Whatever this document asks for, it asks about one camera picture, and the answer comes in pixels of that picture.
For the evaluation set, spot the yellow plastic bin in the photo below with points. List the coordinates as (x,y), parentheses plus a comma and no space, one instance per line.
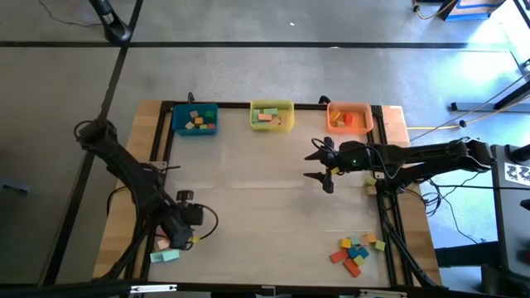
(290,126)

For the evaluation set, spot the black rig strut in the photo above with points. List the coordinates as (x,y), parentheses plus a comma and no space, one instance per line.
(403,252)
(132,256)

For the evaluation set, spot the orange plastic bin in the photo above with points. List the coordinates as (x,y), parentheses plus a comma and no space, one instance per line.
(362,124)

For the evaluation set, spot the blue plastic bin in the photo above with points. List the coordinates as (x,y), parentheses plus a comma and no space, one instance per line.
(180,111)

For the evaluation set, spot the black aluminium table frame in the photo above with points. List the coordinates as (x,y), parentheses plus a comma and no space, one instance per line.
(234,106)

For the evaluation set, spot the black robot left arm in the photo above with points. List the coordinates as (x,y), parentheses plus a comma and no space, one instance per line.
(124,169)

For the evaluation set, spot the orange small wooden cube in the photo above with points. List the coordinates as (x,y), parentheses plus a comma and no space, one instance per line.
(198,121)
(371,237)

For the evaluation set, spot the lime small wooden cube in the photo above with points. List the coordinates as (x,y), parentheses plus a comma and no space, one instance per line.
(370,181)
(203,126)
(359,260)
(380,246)

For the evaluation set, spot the black stand legs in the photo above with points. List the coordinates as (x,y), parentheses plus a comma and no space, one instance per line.
(476,107)

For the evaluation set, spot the orange-yellow large wooden block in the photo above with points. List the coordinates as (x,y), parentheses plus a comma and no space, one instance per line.
(334,115)

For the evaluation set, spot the grey equipment cart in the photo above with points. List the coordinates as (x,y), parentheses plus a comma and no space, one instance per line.
(509,215)

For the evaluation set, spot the salmon medium wooden block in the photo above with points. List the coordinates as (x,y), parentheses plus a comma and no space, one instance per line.
(265,117)

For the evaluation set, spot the black white marker tag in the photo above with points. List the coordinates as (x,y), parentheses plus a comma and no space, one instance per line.
(515,174)

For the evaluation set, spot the cream small wooden cube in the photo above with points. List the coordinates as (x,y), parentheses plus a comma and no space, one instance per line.
(189,125)

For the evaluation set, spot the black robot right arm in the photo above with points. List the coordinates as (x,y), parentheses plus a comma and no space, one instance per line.
(430,155)

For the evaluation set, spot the blue wooden cart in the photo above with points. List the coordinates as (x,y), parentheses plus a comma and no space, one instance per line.
(472,10)

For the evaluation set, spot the black rig beam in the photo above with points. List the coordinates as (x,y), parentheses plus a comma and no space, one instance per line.
(83,289)

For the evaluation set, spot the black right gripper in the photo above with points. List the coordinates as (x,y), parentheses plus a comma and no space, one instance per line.
(352,157)

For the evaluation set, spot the red small wooden cube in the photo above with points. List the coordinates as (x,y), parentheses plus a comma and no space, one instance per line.
(211,126)

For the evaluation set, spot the black table clamp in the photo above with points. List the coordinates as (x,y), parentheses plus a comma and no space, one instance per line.
(324,99)
(191,98)

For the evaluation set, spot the black floor tape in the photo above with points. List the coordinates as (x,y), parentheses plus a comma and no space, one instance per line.
(248,44)
(112,83)

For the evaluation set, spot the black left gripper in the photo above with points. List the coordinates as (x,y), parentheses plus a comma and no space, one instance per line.
(176,219)

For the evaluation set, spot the pale pink large wooden block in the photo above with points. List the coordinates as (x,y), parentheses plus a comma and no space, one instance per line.
(340,123)

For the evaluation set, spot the yellow small wooden cube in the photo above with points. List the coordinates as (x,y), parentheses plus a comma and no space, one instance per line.
(345,243)

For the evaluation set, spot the light teal small wooden cube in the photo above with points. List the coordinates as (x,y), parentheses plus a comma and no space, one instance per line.
(355,240)

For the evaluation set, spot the blue small wooden cube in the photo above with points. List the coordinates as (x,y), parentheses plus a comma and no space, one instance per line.
(363,252)
(353,252)

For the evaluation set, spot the red large wooden block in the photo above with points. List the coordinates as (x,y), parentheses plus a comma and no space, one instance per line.
(348,119)

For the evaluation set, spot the silver metal bracket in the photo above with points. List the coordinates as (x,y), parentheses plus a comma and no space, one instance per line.
(153,288)
(383,294)

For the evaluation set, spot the red-orange medium wooden block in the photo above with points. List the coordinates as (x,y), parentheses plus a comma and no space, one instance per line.
(339,256)
(352,267)

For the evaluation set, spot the grey floor object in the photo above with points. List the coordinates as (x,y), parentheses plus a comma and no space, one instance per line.
(12,186)

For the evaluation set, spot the black stand foot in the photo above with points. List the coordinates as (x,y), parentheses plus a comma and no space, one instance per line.
(118,31)

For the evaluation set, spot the green small wooden cube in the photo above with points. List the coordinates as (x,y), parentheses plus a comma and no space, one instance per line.
(210,115)

